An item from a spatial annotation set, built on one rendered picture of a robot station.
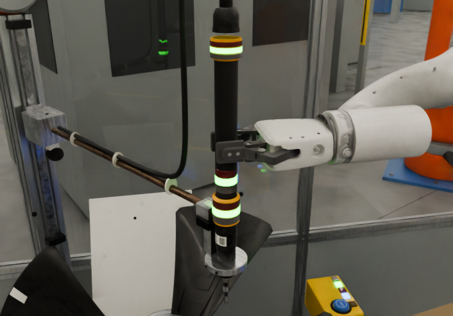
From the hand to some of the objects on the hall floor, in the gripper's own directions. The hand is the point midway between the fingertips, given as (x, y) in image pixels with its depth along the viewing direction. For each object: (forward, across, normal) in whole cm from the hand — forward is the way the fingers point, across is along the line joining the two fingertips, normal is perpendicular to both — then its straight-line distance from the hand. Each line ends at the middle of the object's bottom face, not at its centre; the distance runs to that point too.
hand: (226, 146), depth 65 cm
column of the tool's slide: (+42, -59, +165) cm, 181 cm away
